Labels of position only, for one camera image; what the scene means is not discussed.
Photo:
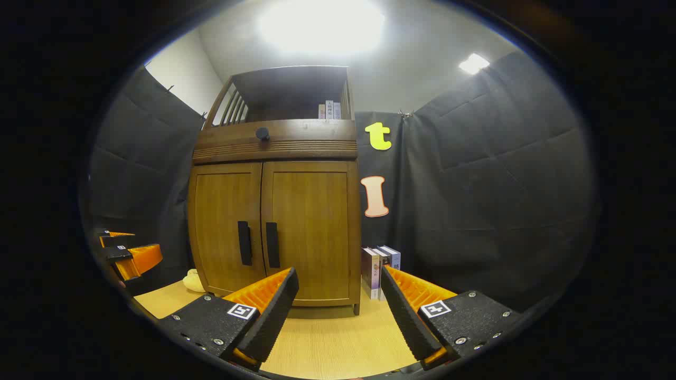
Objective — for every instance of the wooden double-door shoe cabinet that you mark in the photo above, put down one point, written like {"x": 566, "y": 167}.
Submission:
{"x": 296, "y": 142}

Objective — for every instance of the black backdrop cloth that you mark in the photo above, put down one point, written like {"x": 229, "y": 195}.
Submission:
{"x": 501, "y": 184}

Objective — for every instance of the blue grey book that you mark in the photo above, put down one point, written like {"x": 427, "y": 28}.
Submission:
{"x": 395, "y": 257}

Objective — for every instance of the cream plush toy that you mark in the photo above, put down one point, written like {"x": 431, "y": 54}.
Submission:
{"x": 193, "y": 281}

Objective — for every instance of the wooden shoe cabinet door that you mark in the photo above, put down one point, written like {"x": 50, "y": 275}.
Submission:
{"x": 317, "y": 211}
{"x": 222, "y": 211}

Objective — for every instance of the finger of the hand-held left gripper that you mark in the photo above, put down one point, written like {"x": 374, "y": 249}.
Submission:
{"x": 140, "y": 259}
{"x": 113, "y": 240}

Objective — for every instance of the small ceiling light panel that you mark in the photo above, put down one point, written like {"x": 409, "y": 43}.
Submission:
{"x": 473, "y": 63}

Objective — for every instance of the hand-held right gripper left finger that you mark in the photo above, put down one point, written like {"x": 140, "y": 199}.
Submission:
{"x": 274, "y": 311}

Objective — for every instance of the large ceiling light panel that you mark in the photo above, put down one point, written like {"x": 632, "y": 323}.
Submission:
{"x": 322, "y": 26}

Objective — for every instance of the grey spine book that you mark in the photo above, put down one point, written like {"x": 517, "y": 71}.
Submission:
{"x": 337, "y": 111}

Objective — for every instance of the black round drawer knob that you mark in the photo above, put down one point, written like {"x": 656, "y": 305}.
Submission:
{"x": 262, "y": 133}

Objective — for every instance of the dark purple book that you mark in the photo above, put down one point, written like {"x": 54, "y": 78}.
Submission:
{"x": 370, "y": 272}

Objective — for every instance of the white cover book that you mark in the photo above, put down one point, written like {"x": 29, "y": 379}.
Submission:
{"x": 384, "y": 256}

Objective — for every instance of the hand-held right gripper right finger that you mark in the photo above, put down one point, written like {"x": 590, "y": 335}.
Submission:
{"x": 404, "y": 311}

